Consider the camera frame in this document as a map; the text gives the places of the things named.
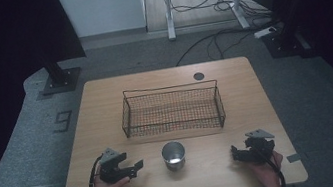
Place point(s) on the black stand with base plate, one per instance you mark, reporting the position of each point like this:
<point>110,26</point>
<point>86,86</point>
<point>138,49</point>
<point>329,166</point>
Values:
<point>61,80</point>
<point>284,42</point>

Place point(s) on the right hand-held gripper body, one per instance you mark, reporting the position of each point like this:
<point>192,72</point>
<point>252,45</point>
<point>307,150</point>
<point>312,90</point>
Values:
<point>260,149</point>

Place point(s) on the dark floor tape mark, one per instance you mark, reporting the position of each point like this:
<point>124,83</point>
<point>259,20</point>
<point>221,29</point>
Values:
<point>63,121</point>

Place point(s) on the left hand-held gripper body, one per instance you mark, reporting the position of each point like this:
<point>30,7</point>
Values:
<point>113,173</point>

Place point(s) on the person's right hand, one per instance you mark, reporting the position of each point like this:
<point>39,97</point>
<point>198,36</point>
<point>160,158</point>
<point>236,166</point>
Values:
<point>268,172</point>

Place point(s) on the metal cup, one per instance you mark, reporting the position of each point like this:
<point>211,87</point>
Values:
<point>173,156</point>

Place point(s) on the white power strip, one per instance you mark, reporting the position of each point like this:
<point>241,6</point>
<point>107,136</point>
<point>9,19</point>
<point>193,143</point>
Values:
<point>264,32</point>

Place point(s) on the round dark table grommet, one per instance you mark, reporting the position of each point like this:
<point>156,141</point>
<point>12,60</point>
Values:
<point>198,76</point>

